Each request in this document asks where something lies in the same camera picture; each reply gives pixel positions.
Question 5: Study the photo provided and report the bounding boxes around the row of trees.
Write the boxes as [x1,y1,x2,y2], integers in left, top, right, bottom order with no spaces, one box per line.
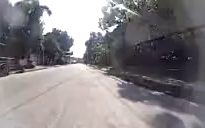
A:
[83,31,112,66]

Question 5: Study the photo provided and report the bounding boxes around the vehicle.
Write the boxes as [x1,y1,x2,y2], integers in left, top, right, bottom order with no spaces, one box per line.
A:
[0,55,38,77]

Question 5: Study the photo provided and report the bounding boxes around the tree with pale branches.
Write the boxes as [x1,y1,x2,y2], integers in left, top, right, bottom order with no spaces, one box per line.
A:
[98,0,161,32]

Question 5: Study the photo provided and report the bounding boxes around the tall dark trees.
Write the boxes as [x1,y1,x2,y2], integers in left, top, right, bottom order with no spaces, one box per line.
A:
[0,0,53,65]

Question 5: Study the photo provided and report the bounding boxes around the dark wall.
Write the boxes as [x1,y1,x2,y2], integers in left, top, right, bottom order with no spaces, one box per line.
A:
[108,13,205,84]

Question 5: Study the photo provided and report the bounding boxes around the raised dark kerb strip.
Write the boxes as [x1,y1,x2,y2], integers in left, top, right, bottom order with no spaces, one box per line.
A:
[89,64,205,114]

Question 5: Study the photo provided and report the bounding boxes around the grey asphalt road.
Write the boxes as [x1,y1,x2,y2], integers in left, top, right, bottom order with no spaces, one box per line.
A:
[0,63,205,128]

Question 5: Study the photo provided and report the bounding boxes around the group of trees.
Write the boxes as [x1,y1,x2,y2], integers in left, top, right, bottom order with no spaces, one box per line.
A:
[41,28,75,65]

